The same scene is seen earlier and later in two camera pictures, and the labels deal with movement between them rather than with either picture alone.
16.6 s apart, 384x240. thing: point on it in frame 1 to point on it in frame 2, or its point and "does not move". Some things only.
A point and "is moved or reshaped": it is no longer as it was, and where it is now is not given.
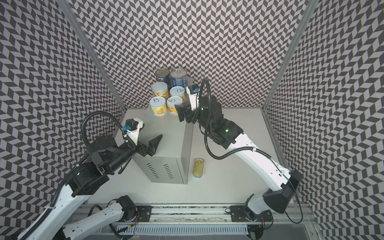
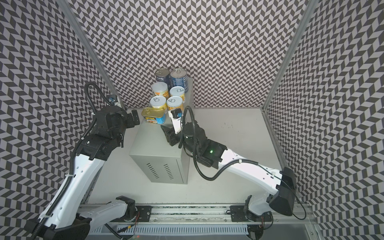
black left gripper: [151, 148] to [130, 123]
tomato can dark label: [163, 75] does not move
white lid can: [158, 106] does not move
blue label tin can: [178, 77] does not move
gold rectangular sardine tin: [198, 168] is moved or reshaped
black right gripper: [188, 112] to [173, 137]
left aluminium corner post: [92, 52] does not move
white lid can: [177, 91] does not move
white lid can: [160, 89] does not move
